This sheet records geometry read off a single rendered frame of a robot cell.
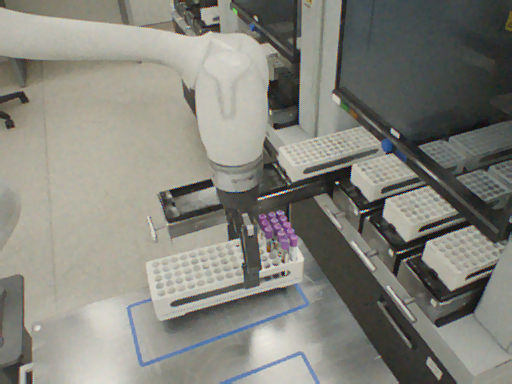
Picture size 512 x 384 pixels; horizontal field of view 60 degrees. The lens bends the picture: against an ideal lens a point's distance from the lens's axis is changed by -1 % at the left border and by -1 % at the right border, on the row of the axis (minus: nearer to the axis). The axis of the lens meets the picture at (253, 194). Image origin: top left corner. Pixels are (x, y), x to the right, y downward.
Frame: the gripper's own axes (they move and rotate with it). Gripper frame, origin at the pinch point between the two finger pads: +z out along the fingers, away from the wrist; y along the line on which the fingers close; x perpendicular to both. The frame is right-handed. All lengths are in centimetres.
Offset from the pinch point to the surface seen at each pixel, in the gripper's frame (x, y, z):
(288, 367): 2.0, 19.9, 8.7
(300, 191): 24.0, -28.1, 11.6
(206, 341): -10.8, 10.0, 8.7
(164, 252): -16, -95, 91
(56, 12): -61, -380, 57
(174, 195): -8.8, -37.0, 10.4
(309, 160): 28.1, -32.2, 5.1
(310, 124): 40, -59, 12
